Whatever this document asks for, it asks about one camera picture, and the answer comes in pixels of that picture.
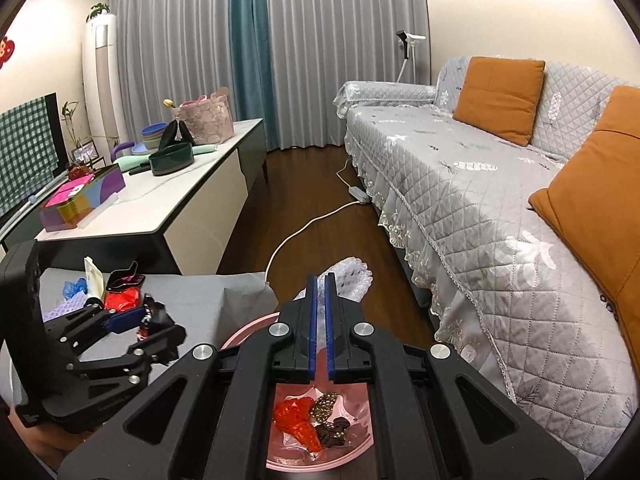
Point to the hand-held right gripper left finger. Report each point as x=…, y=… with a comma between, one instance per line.
x=312, y=330

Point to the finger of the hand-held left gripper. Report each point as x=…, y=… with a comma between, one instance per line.
x=160, y=342
x=125, y=319

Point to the green checked cloth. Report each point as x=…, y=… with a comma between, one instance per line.
x=25, y=150

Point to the white standing air conditioner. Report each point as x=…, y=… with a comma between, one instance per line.
x=100, y=85

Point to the bamboo plant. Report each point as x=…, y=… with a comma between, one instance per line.
x=71, y=120

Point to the white packet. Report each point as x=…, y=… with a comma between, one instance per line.
x=95, y=280

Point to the grey curtain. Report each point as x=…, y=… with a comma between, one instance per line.
x=170, y=50
x=345, y=25

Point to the pink woven basket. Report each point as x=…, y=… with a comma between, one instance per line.
x=207, y=120

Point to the pink plastic basin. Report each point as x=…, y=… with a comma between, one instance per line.
x=295, y=460

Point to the sofa with grey quilted cover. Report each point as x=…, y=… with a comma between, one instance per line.
x=450, y=200

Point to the blue plate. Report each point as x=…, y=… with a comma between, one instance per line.
x=137, y=149

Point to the colourful rectangular box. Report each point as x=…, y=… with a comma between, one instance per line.
x=82, y=195

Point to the dark shiny wrapper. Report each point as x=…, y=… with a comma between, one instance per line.
x=157, y=312

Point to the white floor lamp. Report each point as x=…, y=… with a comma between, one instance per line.
x=406, y=55

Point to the green potted plant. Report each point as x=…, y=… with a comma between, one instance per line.
x=98, y=11

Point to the small photo frame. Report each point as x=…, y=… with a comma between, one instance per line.
x=84, y=152

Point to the mint green cloth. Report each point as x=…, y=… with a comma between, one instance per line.
x=132, y=162

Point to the red glass ornament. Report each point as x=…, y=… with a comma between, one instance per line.
x=80, y=171

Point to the black hat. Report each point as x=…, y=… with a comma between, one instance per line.
x=170, y=135

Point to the red wall ornament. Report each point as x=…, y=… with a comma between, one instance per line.
x=4, y=52

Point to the person's left forearm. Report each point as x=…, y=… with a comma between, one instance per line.
x=50, y=442

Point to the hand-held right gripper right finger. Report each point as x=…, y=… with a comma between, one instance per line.
x=329, y=330

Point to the dark brown wrapper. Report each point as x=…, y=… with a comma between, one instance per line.
x=332, y=434

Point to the dark green round container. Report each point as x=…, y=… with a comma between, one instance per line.
x=172, y=160

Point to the orange cushion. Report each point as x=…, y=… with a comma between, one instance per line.
x=595, y=195
x=500, y=97

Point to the bubble wrap sheet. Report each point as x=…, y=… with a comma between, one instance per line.
x=350, y=277

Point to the teal curtain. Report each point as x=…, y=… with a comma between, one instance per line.
x=250, y=50

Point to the yellow flower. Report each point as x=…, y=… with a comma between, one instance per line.
x=170, y=104

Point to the television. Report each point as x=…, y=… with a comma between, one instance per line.
x=60, y=130

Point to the stack of coloured bowls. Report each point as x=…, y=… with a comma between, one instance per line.
x=154, y=135

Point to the blue plastic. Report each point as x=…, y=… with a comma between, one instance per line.
x=75, y=288

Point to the red plastic wrapper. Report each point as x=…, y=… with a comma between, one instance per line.
x=295, y=417

